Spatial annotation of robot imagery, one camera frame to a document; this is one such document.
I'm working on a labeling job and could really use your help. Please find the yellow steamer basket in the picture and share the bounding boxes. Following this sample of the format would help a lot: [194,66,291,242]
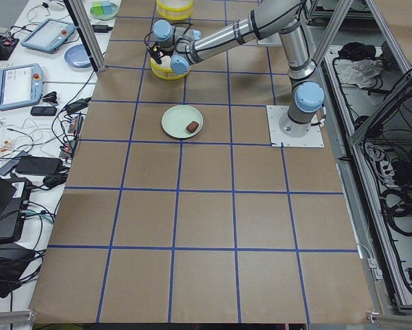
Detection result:
[151,56,189,80]
[155,0,194,21]

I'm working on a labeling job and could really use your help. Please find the brown steamed bun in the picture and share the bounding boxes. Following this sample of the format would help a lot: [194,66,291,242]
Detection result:
[185,121,199,134]

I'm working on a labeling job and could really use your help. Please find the green plate with blocks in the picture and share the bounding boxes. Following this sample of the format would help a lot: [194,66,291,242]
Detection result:
[89,1,119,21]

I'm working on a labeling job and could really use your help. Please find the light green plate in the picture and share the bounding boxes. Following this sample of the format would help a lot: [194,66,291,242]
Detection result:
[161,104,204,139]

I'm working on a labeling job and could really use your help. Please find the blue plate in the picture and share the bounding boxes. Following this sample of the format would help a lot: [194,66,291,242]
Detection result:
[64,44,91,68]

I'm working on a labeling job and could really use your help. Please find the far teach pendant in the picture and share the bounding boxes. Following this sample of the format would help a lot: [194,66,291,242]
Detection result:
[21,19,76,54]

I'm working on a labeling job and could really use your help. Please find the teach pendant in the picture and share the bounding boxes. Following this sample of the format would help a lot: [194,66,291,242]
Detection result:
[0,63,43,111]
[21,19,76,54]

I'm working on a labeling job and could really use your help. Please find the black phone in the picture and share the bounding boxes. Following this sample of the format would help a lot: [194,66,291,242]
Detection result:
[30,106,57,117]

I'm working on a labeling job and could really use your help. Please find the near teach pendant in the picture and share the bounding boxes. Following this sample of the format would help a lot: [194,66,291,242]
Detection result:
[0,63,43,111]

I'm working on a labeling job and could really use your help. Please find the black power adapter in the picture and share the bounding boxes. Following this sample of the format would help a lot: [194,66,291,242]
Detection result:
[15,156,63,176]

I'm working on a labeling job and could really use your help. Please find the white crumpled cloth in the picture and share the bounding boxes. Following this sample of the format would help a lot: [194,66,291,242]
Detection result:
[339,59,383,89]

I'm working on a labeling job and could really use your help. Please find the black laptop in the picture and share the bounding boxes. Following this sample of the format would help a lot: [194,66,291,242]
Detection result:
[0,177,31,244]

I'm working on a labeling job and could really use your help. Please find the aluminium frame post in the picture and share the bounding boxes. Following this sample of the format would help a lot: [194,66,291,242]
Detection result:
[64,0,105,74]

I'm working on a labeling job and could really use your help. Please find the aluminium side frame rack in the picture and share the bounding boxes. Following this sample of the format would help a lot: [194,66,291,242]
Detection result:
[305,1,412,316]

